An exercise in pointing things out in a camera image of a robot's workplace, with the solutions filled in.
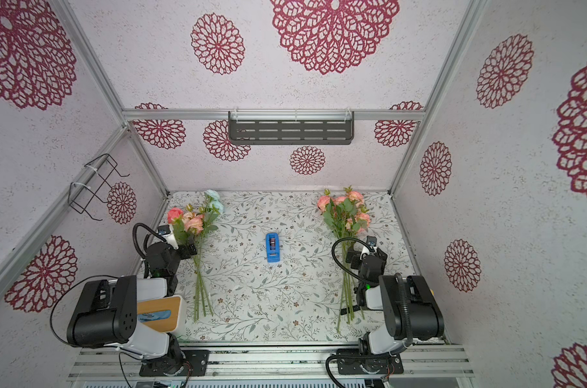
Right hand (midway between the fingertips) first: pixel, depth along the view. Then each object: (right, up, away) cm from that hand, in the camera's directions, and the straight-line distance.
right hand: (366, 244), depth 92 cm
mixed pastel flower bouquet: (-71, +6, +7) cm, 71 cm away
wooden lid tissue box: (-70, -22, -12) cm, 74 cm away
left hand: (-71, +2, +2) cm, 71 cm away
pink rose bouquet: (-4, +10, +13) cm, 17 cm away
